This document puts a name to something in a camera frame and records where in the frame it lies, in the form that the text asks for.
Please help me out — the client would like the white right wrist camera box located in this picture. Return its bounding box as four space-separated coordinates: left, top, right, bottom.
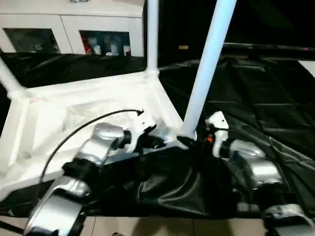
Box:
204 111 230 158

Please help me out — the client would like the red bottle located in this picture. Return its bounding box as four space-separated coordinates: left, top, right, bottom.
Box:
85 38 94 56

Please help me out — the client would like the white plastic table top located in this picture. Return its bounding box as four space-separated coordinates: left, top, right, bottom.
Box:
0 69 198 201

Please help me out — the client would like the white cabinet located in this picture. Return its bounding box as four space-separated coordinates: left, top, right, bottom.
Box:
0 0 146 57

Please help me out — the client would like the silver metal rail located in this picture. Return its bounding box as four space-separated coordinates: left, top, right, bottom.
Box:
224 43 315 54

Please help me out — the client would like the white plastic table leg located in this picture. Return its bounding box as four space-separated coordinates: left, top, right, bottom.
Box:
145 0 161 75
0 57 26 101
178 0 238 141

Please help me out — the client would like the black mat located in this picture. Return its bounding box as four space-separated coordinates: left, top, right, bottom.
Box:
0 49 315 217

